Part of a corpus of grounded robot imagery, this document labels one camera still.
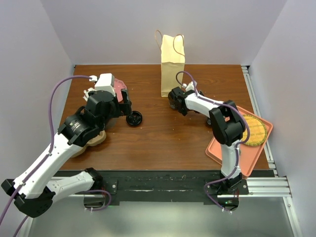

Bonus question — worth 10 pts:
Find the brown pulp cup carrier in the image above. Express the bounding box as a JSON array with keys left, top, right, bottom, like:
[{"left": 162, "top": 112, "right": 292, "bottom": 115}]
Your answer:
[{"left": 71, "top": 130, "right": 107, "bottom": 158}]

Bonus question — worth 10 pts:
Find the yellow paper bag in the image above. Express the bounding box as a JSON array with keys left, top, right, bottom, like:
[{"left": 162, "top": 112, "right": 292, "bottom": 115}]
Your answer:
[{"left": 155, "top": 30, "right": 185, "bottom": 97}]

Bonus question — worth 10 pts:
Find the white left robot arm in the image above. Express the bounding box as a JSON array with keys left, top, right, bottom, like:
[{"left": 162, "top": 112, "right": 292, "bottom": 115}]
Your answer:
[{"left": 1, "top": 89, "right": 132, "bottom": 218}]

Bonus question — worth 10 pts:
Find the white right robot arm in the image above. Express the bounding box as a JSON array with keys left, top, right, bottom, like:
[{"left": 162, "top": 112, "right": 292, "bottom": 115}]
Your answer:
[{"left": 168, "top": 87, "right": 249, "bottom": 194}]

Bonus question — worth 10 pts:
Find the white wrapped straws bundle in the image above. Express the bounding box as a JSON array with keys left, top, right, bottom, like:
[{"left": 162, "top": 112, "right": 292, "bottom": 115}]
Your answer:
[{"left": 83, "top": 87, "right": 95, "bottom": 101}]

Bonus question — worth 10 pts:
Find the pink polka dot plate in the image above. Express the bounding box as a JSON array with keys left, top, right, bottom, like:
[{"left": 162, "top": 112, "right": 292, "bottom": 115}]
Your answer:
[{"left": 114, "top": 79, "right": 127, "bottom": 103}]

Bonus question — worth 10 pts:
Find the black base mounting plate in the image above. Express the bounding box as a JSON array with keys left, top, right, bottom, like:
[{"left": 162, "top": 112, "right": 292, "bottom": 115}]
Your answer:
[{"left": 74, "top": 170, "right": 249, "bottom": 207}]

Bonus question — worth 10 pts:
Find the yellow woven coaster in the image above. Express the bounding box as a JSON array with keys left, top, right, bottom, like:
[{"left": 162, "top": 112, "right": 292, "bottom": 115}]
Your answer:
[{"left": 242, "top": 115, "right": 267, "bottom": 147}]

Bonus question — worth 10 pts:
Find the salmon pink tray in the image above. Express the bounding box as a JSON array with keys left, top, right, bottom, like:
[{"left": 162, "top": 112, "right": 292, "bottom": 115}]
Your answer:
[{"left": 205, "top": 105, "right": 274, "bottom": 178}]

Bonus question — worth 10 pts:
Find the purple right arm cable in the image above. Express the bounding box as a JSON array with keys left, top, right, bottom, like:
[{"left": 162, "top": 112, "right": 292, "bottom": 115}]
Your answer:
[{"left": 175, "top": 71, "right": 251, "bottom": 213}]

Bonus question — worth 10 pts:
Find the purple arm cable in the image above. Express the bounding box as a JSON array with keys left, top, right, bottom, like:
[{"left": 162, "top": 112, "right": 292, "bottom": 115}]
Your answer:
[
  {"left": 0, "top": 75, "right": 113, "bottom": 237},
  {"left": 175, "top": 71, "right": 251, "bottom": 213}
]

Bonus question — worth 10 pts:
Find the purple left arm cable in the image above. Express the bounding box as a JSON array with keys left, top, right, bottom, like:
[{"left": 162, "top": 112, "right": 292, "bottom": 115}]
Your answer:
[{"left": 0, "top": 75, "right": 113, "bottom": 237}]

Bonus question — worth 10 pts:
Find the aluminium frame rail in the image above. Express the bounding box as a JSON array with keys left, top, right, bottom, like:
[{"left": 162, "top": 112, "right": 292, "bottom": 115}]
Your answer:
[{"left": 31, "top": 176, "right": 293, "bottom": 198}]

